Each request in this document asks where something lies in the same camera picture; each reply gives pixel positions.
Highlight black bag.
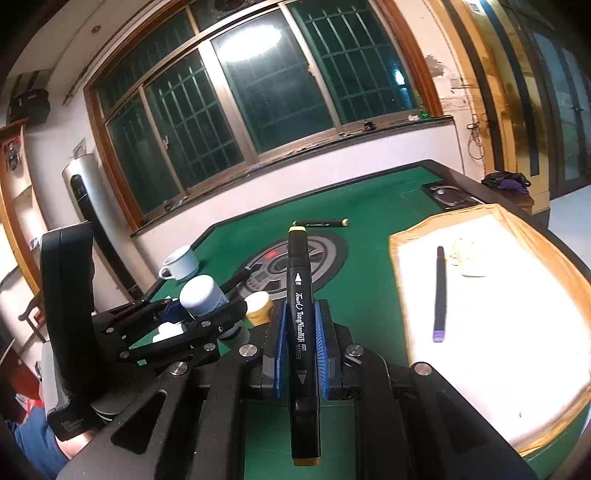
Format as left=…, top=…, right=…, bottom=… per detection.
left=8, top=89, right=51, bottom=125

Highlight black marker with white print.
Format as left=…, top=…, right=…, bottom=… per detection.
left=287, top=224, right=321, bottom=467

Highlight gold framed glass door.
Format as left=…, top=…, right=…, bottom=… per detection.
left=434, top=0, right=591, bottom=215

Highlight yellow edged white tray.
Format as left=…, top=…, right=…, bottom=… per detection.
left=389, top=203, right=591, bottom=457

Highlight wooden stool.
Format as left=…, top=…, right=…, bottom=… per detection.
left=482, top=182, right=535, bottom=217

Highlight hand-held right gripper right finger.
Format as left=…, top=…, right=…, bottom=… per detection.
left=314, top=299, right=539, bottom=480

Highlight person's blue jeans leg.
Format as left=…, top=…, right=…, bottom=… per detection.
left=7, top=404, right=75, bottom=480

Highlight silver standing air conditioner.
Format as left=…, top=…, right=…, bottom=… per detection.
left=61, top=154, right=145, bottom=302

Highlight dark purple cloth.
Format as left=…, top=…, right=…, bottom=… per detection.
left=481, top=170, right=533, bottom=193

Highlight black table corner recess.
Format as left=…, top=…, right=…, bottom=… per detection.
left=421, top=181, right=481, bottom=212

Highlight tall white plastic bottle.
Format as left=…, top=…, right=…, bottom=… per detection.
left=179, top=274, right=252, bottom=354

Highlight black marker cream caps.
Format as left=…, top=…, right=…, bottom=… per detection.
left=292, top=218, right=350, bottom=228

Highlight white mug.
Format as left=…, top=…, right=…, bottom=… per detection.
left=158, top=246, right=200, bottom=283

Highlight hanging wall cable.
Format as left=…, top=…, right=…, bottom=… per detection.
left=465, top=111, right=491, bottom=161

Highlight yellow round tin white label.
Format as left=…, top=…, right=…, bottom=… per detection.
left=244, top=292, right=274, bottom=329

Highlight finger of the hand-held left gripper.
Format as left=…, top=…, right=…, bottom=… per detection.
left=92, top=298, right=188, bottom=340
left=104, top=300, right=249, bottom=366

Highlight wooden framed barred window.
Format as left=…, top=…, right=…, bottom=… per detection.
left=85, top=0, right=445, bottom=230

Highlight black marker purple cap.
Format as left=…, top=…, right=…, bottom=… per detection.
left=433, top=246, right=448, bottom=343

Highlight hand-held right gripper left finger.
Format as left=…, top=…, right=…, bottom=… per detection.
left=55, top=299, right=293, bottom=480

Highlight pale yellow cartoon tin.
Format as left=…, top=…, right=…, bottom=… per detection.
left=449, top=237, right=489, bottom=278

